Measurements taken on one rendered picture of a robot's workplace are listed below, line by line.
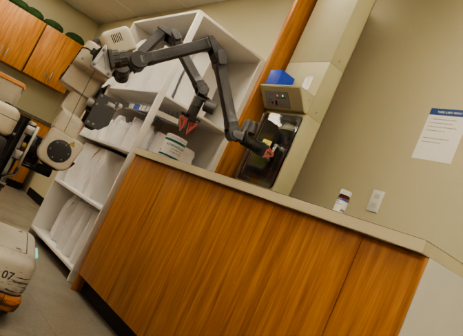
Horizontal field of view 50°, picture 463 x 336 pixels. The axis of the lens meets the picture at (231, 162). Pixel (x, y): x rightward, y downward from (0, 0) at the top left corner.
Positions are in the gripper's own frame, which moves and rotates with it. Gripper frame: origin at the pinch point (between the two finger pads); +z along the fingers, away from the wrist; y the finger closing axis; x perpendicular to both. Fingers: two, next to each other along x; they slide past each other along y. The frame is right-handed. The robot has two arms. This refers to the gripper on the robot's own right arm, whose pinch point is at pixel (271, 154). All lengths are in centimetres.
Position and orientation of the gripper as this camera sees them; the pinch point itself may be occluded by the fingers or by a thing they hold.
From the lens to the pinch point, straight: 249.2
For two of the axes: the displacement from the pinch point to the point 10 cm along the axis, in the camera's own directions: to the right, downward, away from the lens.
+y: -4.6, -3.4, 8.2
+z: 7.3, 3.7, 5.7
